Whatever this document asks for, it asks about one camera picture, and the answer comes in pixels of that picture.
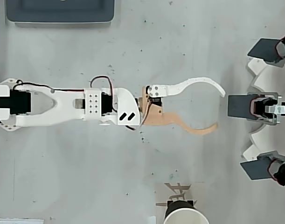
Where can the black servo with grey bracket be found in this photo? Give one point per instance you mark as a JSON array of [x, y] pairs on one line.
[[284, 49], [270, 108], [281, 170]]

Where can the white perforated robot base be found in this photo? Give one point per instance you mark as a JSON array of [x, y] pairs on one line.
[[8, 81]]

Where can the dark grey flat plate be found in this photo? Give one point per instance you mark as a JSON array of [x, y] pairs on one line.
[[263, 50], [256, 169], [239, 106]]

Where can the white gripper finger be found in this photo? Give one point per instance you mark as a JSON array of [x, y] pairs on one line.
[[170, 89]]

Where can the white gear-shaped wheel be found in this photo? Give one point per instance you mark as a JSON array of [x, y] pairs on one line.
[[268, 77]]

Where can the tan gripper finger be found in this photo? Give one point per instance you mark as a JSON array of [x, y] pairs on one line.
[[173, 117]]

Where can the tan gripper body with servo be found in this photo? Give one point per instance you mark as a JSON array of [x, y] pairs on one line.
[[154, 112]]

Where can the grey plastic tray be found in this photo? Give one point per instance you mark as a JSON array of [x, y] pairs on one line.
[[60, 11]]

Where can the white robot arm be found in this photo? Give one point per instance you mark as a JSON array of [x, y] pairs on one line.
[[63, 109]]

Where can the printed paper mat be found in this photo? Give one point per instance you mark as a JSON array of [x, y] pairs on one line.
[[198, 191]]

